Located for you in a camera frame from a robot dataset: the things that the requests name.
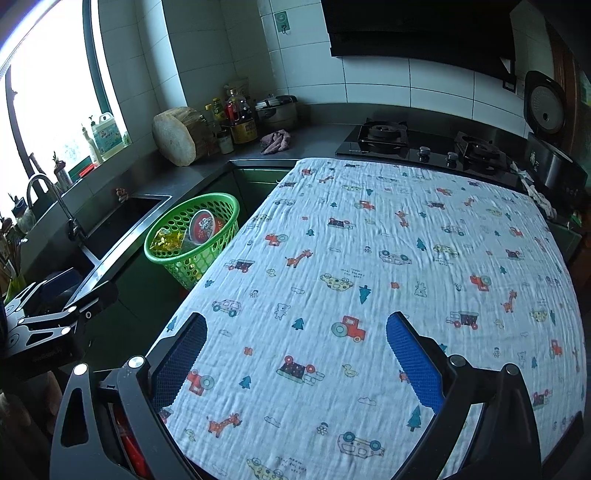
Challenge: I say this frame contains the large cooking oil bottle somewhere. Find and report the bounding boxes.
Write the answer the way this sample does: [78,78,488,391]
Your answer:
[226,88,258,145]

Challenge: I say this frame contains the black rice cooker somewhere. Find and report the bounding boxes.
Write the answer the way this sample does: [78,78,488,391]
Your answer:
[523,70,589,195]

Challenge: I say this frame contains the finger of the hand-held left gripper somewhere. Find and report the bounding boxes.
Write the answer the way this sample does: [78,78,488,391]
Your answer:
[4,282,61,319]
[16,281,118,333]

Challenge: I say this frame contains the steel faucet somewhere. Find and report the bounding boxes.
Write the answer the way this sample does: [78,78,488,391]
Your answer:
[26,174,88,241]

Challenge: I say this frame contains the white crumpled cloth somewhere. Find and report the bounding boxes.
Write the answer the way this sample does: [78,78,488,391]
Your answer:
[510,161,559,217]

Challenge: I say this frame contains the pink rag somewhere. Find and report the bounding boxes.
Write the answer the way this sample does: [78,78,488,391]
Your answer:
[259,130,293,155]

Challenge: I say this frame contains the small slim bottle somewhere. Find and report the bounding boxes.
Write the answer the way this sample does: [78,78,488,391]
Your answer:
[81,124,100,166]

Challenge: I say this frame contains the clear detergent jug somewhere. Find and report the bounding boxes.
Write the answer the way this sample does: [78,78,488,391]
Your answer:
[90,112,130,161]

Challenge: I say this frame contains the printed blanket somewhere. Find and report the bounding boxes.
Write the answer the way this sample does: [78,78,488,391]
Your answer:
[164,157,585,480]

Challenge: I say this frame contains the black gas stove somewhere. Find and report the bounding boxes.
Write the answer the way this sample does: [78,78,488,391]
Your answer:
[335,117,525,188]

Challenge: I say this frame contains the wooden glass-door cabinet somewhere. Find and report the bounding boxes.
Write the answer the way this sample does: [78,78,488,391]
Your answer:
[549,23,591,259]

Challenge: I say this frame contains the person's left hand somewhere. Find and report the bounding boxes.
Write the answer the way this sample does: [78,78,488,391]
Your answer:
[45,371,64,435]

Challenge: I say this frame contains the steel pressure cooker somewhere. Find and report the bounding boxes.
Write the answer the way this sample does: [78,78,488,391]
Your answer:
[255,93,298,132]

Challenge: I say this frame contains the blue-lidded jar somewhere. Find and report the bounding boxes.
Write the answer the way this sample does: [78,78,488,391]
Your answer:
[11,196,35,234]

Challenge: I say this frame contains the round wooden chopping block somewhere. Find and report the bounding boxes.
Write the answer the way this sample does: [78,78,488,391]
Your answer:
[152,107,211,167]

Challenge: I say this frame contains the window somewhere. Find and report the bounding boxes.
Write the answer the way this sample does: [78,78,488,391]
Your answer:
[0,0,134,222]

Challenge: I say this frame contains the yellow wrapper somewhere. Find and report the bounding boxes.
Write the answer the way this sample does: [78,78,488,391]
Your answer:
[151,226,192,254]

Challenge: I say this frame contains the steel kitchen sink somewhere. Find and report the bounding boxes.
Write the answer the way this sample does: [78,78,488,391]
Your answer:
[28,194,172,296]

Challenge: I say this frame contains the red paper noodle cup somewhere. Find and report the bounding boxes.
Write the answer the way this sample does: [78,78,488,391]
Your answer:
[189,209,226,243]

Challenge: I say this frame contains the green plastic basket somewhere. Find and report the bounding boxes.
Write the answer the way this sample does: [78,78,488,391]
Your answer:
[144,194,241,291]

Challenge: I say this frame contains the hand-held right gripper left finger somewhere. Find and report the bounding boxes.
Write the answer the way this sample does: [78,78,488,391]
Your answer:
[48,312,208,480]

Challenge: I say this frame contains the steel utensil holder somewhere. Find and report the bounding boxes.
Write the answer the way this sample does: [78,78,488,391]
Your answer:
[52,152,75,190]

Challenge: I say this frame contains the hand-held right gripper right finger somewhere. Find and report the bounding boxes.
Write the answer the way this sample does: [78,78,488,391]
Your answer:
[386,311,542,480]

